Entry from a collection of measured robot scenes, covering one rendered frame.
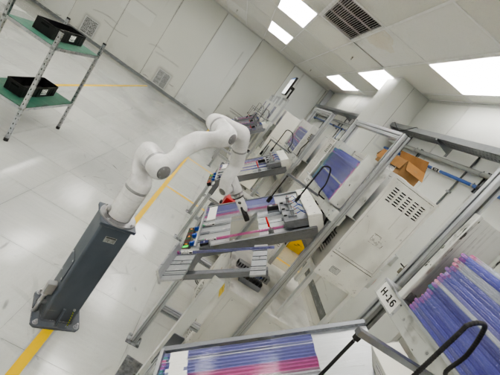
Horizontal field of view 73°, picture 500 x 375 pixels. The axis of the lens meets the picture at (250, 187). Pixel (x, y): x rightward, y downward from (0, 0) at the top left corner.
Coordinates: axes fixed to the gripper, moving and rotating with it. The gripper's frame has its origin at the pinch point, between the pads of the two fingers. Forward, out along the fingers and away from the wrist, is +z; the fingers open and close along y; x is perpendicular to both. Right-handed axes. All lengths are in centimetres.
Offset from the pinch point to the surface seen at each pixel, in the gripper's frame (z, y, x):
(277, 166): 4, 117, -32
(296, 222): 2.0, -28.1, -29.4
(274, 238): 5.4, -32.1, -14.9
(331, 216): 2, -36, -48
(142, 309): 36, -6, 90
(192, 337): 51, -32, 55
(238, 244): 1.6, -32.1, 5.7
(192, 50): -222, 849, 77
